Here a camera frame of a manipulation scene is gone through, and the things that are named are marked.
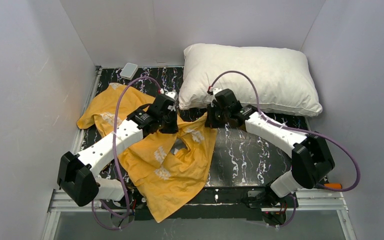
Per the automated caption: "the yellow and blue pillowcase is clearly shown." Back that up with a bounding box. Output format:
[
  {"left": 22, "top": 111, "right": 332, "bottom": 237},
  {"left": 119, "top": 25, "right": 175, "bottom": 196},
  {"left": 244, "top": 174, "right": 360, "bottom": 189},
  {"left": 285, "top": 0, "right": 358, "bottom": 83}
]
[{"left": 76, "top": 83, "right": 217, "bottom": 223}]

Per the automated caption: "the white pillow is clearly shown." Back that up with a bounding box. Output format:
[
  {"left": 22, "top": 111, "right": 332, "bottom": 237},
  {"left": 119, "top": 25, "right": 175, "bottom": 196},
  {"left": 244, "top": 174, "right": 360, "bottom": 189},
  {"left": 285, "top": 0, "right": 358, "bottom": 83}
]
[{"left": 178, "top": 43, "right": 323, "bottom": 117}]

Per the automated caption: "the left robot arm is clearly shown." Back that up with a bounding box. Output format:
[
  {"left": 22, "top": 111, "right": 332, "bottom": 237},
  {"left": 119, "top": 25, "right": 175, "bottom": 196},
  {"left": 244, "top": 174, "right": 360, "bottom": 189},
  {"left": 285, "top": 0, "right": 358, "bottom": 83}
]
[{"left": 57, "top": 91, "right": 178, "bottom": 207}]

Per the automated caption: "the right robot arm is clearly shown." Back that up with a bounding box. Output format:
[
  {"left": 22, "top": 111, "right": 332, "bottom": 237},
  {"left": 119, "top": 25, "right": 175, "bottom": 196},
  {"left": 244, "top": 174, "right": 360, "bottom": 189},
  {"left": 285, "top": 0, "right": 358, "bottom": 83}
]
[{"left": 205, "top": 88, "right": 335, "bottom": 201}]

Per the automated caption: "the small white box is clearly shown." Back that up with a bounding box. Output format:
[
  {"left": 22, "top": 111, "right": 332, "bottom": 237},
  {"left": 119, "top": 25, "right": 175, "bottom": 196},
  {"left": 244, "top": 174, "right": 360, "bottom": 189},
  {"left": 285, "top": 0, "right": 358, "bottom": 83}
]
[{"left": 119, "top": 62, "right": 139, "bottom": 80}]

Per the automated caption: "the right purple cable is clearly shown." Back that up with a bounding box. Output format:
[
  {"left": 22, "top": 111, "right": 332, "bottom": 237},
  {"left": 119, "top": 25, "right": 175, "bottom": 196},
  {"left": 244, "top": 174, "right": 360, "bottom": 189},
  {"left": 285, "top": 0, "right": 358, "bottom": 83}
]
[{"left": 207, "top": 70, "right": 362, "bottom": 229}]

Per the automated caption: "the purple cable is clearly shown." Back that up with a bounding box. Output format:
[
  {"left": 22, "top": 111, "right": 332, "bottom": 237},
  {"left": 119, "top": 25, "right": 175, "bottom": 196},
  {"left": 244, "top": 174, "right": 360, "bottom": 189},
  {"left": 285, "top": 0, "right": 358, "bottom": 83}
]
[
  {"left": 207, "top": 70, "right": 362, "bottom": 229},
  {"left": 90, "top": 76, "right": 164, "bottom": 231}
]

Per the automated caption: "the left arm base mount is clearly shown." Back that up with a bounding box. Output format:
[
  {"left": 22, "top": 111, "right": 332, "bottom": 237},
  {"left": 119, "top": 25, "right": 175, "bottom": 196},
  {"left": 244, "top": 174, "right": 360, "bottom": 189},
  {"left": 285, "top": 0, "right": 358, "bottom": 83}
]
[{"left": 101, "top": 187, "right": 153, "bottom": 221}]

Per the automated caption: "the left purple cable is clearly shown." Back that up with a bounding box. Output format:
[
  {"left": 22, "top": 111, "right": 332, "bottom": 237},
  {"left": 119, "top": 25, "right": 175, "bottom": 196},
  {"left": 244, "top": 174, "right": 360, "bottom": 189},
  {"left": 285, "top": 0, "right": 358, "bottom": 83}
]
[{"left": 90, "top": 76, "right": 164, "bottom": 231}]

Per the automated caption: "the orange handled tool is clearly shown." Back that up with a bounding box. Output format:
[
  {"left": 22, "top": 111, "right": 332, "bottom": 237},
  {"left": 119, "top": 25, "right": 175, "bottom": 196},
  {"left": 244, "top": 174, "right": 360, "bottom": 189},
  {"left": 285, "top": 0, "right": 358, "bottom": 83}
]
[{"left": 323, "top": 183, "right": 343, "bottom": 190}]

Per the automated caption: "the aluminium frame rail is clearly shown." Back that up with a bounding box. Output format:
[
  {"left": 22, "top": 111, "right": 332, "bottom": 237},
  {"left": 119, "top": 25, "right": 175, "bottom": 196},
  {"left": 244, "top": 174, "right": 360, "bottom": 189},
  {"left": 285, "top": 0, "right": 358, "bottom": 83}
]
[{"left": 41, "top": 65, "right": 103, "bottom": 240}]

